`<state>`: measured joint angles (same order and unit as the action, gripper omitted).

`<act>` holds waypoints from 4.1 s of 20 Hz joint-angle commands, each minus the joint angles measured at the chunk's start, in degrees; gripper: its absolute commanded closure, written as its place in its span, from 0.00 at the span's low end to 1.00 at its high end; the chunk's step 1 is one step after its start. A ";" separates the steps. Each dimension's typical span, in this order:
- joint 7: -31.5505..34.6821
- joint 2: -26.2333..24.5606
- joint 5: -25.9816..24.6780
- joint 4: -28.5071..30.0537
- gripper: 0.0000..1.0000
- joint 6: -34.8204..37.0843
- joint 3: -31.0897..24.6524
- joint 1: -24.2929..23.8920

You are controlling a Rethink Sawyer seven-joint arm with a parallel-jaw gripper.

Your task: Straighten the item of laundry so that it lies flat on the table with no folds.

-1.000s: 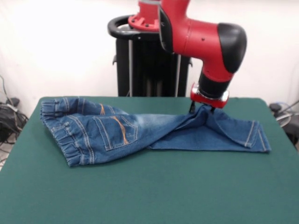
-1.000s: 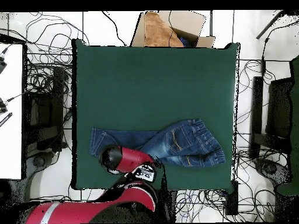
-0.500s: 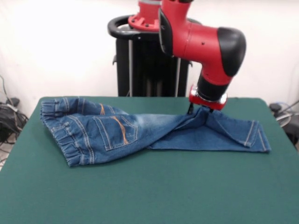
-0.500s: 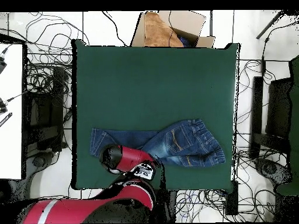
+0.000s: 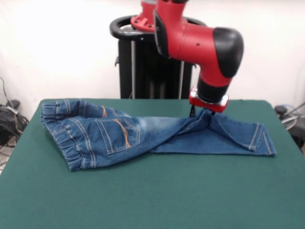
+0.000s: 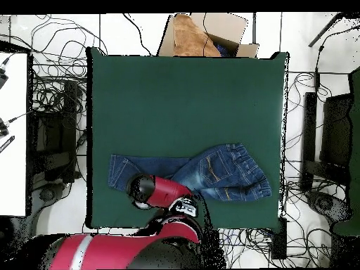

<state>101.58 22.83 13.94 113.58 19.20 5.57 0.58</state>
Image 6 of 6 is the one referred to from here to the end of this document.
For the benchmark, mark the black slanted rod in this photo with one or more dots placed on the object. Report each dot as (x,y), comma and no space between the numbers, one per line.
(323,31)

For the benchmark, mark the blue denim jeans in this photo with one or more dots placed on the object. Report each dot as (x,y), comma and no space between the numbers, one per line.
(230,171)

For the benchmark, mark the brown cloth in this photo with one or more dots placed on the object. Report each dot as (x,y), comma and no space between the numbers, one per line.
(188,39)

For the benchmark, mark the white table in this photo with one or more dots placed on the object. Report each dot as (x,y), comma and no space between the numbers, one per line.
(14,174)

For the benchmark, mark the black label strip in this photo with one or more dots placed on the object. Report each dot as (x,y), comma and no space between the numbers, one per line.
(7,144)

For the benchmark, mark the cardboard box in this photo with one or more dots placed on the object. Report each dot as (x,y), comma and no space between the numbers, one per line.
(225,26)

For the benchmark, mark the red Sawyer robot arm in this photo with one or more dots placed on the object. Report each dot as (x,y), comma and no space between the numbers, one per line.
(166,191)

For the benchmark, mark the dark green table cloth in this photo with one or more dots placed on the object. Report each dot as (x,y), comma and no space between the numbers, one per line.
(182,98)

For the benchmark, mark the black office chair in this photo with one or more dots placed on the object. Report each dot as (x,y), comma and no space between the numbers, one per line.
(56,135)
(334,129)

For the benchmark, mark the dark blue fabric item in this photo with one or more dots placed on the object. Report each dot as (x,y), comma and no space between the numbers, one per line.
(222,50)

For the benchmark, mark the green covered side table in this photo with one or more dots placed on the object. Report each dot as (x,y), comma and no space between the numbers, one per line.
(355,140)

